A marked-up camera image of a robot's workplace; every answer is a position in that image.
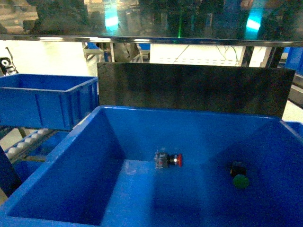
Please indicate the green push button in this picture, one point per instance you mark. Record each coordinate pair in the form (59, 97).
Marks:
(238, 173)

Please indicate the red push button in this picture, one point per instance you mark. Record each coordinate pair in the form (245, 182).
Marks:
(164, 160)

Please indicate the black back panel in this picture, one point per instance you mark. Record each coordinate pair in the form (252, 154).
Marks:
(221, 89)

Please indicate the large blue plastic bin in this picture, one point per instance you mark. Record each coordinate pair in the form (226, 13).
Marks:
(103, 173)

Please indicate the upper steel shelf rail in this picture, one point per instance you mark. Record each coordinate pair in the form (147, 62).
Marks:
(232, 22)

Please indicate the blue bin left shelf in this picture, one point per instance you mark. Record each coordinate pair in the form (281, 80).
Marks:
(46, 101)

